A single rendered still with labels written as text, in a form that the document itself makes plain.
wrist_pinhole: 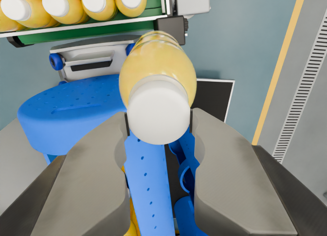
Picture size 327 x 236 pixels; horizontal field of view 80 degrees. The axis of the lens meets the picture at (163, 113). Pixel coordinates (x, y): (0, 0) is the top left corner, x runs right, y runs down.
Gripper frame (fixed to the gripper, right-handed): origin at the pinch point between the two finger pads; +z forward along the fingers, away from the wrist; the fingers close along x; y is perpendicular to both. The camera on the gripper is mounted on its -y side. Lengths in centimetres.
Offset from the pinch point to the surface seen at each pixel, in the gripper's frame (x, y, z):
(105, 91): -11.2, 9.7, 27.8
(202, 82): 32, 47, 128
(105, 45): -14.2, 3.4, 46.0
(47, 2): -19.3, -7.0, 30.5
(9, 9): -26.0, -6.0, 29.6
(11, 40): -40, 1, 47
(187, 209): 20, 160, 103
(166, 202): 0.3, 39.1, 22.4
